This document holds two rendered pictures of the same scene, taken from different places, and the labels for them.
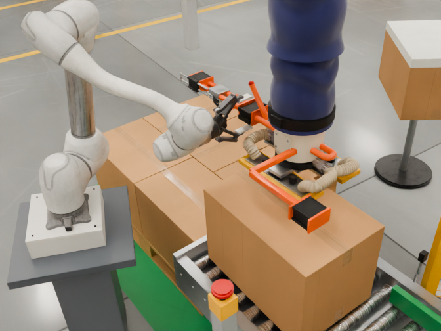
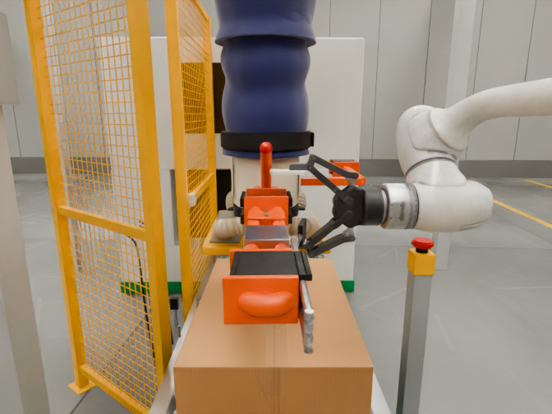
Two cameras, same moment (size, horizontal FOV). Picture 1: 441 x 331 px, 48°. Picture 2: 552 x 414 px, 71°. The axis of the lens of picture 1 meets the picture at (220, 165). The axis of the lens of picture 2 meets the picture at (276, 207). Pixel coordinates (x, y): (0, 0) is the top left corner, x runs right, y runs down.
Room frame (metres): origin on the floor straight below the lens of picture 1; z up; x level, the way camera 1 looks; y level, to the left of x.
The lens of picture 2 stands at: (2.27, 0.30, 1.43)
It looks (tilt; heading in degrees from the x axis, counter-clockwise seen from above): 13 degrees down; 214
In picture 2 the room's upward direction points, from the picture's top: straight up
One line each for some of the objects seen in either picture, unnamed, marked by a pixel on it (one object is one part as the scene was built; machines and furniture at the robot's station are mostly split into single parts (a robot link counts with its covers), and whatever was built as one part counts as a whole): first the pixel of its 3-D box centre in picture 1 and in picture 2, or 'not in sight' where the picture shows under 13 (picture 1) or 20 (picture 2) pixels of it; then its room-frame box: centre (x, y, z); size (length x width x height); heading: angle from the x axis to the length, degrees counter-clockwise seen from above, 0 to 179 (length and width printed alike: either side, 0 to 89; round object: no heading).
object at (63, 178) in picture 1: (62, 179); not in sight; (1.62, 0.65, 1.01); 0.18 x 0.16 x 0.22; 161
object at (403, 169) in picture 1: (410, 136); not in sight; (2.87, -1.32, 0.31); 0.40 x 0.40 x 0.62
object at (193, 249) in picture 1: (235, 226); not in sight; (1.77, -0.06, 0.58); 0.70 x 0.03 x 0.06; 126
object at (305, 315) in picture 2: (198, 88); (305, 264); (1.88, 0.08, 1.26); 0.31 x 0.03 x 0.05; 36
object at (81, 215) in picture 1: (67, 209); not in sight; (1.60, 0.65, 0.87); 0.22 x 0.18 x 0.06; 14
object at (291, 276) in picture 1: (287, 243); (273, 361); (1.47, -0.26, 0.75); 0.60 x 0.40 x 0.40; 34
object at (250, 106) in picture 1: (253, 111); (266, 207); (1.67, -0.14, 1.26); 0.10 x 0.08 x 0.06; 126
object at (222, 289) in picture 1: (222, 291); (422, 246); (1.01, 0.01, 1.02); 0.07 x 0.07 x 0.04
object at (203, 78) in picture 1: (201, 81); (261, 282); (1.96, 0.06, 1.26); 0.08 x 0.07 x 0.05; 36
